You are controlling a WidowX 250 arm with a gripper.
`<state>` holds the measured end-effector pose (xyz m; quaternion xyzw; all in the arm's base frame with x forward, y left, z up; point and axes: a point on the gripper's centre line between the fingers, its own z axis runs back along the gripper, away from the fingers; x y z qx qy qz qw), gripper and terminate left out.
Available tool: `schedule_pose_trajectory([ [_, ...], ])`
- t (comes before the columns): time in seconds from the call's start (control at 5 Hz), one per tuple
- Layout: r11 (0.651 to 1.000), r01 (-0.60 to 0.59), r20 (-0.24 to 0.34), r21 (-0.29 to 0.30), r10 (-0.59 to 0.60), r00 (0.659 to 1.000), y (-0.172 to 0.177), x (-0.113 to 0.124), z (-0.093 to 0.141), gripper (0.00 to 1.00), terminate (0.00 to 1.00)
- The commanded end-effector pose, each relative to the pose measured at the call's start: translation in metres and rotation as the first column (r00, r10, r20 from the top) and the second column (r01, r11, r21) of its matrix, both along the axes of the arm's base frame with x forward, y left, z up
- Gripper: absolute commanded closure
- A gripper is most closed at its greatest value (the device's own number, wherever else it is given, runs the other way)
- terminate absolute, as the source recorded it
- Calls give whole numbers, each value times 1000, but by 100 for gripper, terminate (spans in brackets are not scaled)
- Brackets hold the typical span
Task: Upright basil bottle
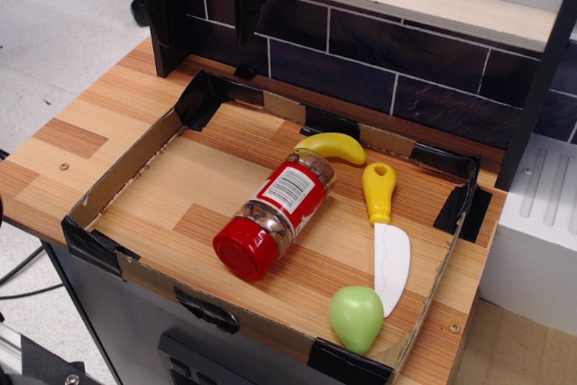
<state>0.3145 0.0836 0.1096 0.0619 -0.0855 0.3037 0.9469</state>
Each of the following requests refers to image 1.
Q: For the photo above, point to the green toy pear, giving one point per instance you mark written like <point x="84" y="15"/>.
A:
<point x="356" y="315"/>

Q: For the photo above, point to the black metal bracket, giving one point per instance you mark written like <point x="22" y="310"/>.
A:
<point x="25" y="362"/>

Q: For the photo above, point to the black caster wheel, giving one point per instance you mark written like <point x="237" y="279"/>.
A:
<point x="139" y="13"/>

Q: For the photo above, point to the yellow-handled white toy knife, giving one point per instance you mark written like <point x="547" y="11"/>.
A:
<point x="392" y="250"/>

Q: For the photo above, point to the cardboard fence with black tape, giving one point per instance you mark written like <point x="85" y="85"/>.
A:
<point x="142" y="263"/>

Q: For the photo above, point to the dark brick-pattern back panel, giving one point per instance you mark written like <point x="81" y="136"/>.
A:
<point x="443" y="80"/>

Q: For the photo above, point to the black vertical post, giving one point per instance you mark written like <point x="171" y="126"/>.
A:
<point x="559" y="37"/>

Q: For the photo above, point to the yellow toy banana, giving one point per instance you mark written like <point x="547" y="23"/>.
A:
<point x="335" y="145"/>

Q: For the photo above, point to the red-lidded basil spice bottle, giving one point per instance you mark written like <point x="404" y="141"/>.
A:
<point x="269" y="222"/>

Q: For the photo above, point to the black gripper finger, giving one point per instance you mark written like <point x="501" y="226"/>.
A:
<point x="166" y="21"/>
<point x="246" y="16"/>

